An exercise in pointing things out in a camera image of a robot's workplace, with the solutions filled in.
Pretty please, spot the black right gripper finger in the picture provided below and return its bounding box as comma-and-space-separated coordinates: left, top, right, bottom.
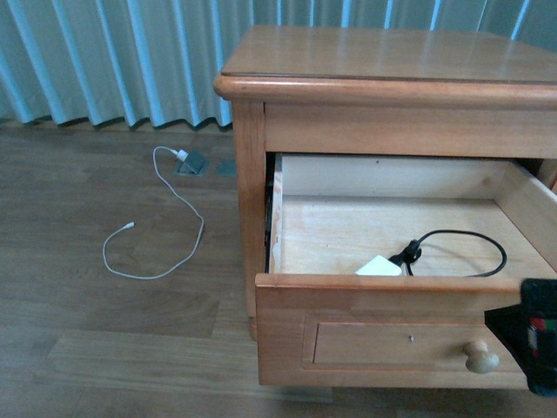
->
484, 279, 556, 397

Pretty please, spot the black charger cable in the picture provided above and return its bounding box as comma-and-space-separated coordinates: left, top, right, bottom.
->
388, 229, 508, 279

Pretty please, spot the wooden drawer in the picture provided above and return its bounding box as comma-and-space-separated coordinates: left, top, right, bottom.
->
255, 154, 556, 389

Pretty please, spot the white charger adapter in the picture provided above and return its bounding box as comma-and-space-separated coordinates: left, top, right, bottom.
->
355, 255, 402, 276

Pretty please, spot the round wooden drawer knob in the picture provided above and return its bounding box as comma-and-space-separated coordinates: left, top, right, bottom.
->
462, 340, 500, 374

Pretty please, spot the wooden nightstand cabinet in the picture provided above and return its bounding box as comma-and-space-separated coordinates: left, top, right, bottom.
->
212, 24, 557, 342

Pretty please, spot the closed grey floor socket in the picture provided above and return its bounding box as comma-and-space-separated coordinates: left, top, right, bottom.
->
215, 159, 237, 177

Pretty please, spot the open grey floor socket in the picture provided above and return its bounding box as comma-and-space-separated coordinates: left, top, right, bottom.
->
173, 150, 209, 176

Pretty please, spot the small white floor plug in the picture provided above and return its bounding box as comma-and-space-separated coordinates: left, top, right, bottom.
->
173, 150, 189, 161

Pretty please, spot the light blue pleated curtain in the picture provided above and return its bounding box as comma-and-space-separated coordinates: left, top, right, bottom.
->
1, 1, 556, 126

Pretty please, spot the white cable on floor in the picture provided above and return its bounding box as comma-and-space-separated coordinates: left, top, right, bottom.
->
102, 146, 205, 280

